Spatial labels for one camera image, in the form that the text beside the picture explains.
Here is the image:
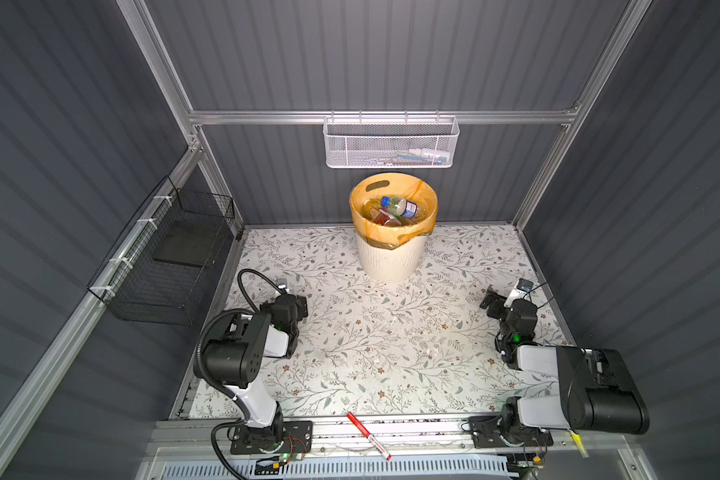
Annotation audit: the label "red yellow tea bottle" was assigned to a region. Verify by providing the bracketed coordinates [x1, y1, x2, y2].
[368, 208, 402, 227]

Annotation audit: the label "blue label water bottle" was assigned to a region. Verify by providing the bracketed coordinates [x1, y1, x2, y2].
[380, 196, 419, 219]

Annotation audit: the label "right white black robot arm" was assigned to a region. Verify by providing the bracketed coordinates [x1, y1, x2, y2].
[468, 279, 650, 448]

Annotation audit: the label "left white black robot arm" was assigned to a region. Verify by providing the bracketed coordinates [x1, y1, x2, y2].
[192, 268, 313, 453]

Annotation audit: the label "cream ribbed waste bin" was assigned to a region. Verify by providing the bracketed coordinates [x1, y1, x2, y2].
[355, 234, 428, 283]

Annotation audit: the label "orange plastic bin liner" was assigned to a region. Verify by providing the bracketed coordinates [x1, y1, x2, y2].
[349, 172, 438, 250]

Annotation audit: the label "floral table mat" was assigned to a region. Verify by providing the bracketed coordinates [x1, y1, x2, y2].
[187, 224, 601, 420]

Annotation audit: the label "yellow highlighter pen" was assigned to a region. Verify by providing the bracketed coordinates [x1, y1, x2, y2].
[569, 430, 590, 458]

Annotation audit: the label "red marker pen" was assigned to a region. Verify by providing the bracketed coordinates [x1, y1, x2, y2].
[346, 412, 392, 461]

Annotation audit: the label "items in white basket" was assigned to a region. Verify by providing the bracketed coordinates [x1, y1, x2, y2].
[361, 148, 452, 167]

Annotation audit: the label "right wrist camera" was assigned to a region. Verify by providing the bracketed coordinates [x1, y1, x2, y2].
[504, 278, 534, 308]

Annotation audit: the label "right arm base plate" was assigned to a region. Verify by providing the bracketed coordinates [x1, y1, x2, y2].
[467, 414, 554, 450]

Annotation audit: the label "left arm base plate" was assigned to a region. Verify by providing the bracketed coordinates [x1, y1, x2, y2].
[229, 421, 314, 455]

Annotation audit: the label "black wire mesh basket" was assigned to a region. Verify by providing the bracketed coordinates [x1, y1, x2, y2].
[88, 177, 237, 326]

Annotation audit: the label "white wire mesh basket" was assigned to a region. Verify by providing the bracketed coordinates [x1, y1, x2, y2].
[322, 115, 460, 169]

